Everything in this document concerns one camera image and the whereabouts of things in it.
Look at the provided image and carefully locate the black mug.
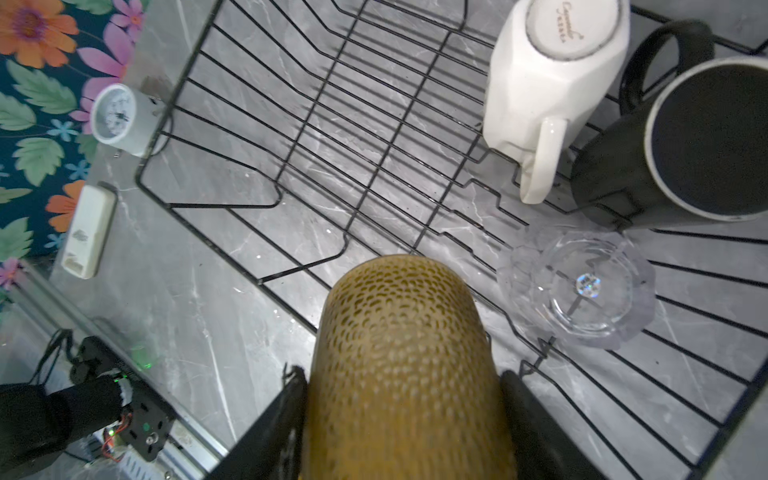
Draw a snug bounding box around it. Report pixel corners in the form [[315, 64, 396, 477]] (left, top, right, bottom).
[[570, 20, 767, 229]]

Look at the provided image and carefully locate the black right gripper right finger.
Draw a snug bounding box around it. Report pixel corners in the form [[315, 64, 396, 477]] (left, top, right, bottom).
[[500, 370, 606, 480]]

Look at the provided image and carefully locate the olive green glass cup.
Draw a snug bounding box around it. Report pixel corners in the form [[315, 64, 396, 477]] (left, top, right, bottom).
[[301, 255, 518, 479]]

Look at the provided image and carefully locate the white remote control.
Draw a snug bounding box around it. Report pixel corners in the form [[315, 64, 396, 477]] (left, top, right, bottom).
[[60, 185, 117, 280]]

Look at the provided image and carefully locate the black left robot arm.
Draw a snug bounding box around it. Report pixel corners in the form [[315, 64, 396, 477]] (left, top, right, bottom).
[[1, 336, 133, 479]]

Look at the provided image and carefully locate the black wire dish rack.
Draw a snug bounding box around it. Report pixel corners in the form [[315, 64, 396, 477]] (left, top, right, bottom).
[[136, 1, 767, 479]]

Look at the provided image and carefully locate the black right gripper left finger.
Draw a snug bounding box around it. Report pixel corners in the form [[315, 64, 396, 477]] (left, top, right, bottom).
[[207, 366, 308, 480]]

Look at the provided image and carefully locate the white faceted mug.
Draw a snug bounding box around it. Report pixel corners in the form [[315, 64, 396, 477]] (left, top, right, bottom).
[[482, 0, 630, 204]]

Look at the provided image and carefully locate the white alarm clock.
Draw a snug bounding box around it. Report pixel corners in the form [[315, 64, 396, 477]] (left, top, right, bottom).
[[90, 83, 165, 157]]

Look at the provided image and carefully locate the clear glass cup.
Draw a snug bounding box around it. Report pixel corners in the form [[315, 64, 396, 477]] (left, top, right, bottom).
[[497, 225, 656, 350]]

